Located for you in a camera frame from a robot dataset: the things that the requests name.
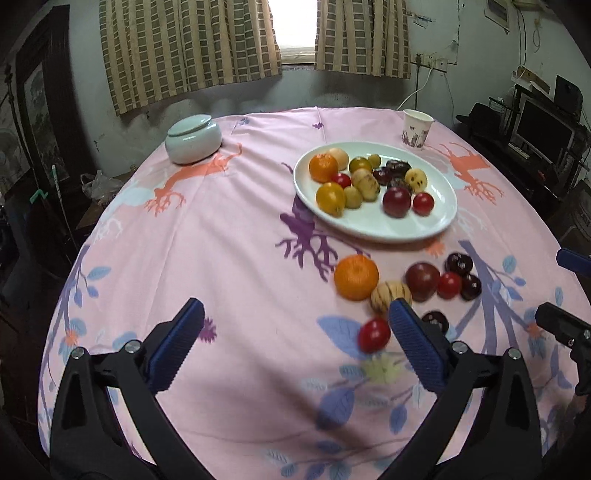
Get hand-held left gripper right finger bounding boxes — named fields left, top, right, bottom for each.
left=376, top=298, right=543, bottom=480

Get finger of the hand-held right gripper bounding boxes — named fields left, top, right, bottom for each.
left=556, top=248, right=591, bottom=272
left=534, top=302, right=591, bottom=397

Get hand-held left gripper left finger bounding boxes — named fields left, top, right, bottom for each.
left=50, top=298, right=206, bottom=480

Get white round plate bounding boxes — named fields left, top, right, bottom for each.
left=293, top=141, right=459, bottom=244

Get greenish orange citrus fruit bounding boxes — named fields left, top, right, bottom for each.
left=316, top=182, right=346, bottom=217

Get striped pepino melon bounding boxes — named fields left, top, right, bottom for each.
left=370, top=281, right=413, bottom=318
left=352, top=168, right=382, bottom=202

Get dark red apple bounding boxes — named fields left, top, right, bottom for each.
left=405, top=262, right=441, bottom=303

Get black media stand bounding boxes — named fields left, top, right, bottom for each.
left=457, top=120, right=591, bottom=217

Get pink printed tablecloth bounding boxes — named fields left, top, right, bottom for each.
left=37, top=106, right=580, bottom=478

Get computer monitor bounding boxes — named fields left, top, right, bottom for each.
left=510, top=95, right=578, bottom=162

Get black speaker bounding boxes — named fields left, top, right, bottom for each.
left=554, top=75, right=583, bottom=116

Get black hat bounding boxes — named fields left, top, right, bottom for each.
left=455, top=102, right=502, bottom=134

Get clear plastic bag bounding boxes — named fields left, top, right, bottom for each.
left=81, top=170, right=123, bottom=204

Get floral paper cup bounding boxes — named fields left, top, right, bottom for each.
left=402, top=109, right=435, bottom=149

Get white lidded ceramic jar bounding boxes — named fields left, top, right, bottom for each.
left=165, top=114, right=222, bottom=165

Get dark framed picture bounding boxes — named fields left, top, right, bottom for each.
left=16, top=4, right=77, bottom=185

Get wide checked brown curtain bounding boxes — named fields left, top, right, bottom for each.
left=99, top=0, right=282, bottom=117

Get narrow checked brown curtain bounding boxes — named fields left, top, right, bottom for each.
left=315, top=0, right=413, bottom=79

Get white power cable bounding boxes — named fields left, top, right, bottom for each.
left=397, top=67, right=433, bottom=112

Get white wall power strip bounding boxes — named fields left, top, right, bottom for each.
left=413, top=53, right=448, bottom=72

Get white wall breaker box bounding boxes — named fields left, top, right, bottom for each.
left=485, top=0, right=511, bottom=33

